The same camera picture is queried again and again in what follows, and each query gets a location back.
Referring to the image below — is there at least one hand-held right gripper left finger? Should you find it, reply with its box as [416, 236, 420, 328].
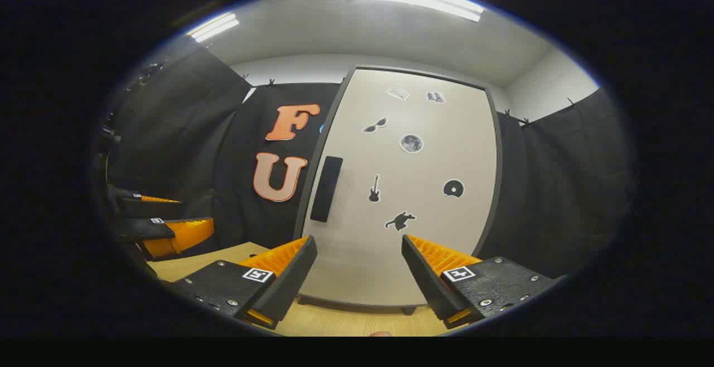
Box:
[167, 235, 317, 330]

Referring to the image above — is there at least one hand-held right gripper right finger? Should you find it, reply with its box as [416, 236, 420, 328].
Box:
[402, 234, 558, 330]

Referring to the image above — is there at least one black door handle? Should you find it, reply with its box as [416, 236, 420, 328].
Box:
[310, 156, 343, 223]

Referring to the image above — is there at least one white cabinet door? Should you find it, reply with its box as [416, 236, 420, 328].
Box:
[301, 69, 500, 306]

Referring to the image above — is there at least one grey cabinet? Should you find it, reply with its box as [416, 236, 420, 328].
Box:
[293, 65, 503, 316]

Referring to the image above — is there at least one black backdrop cloth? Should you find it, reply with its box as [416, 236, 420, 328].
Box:
[98, 38, 634, 278]

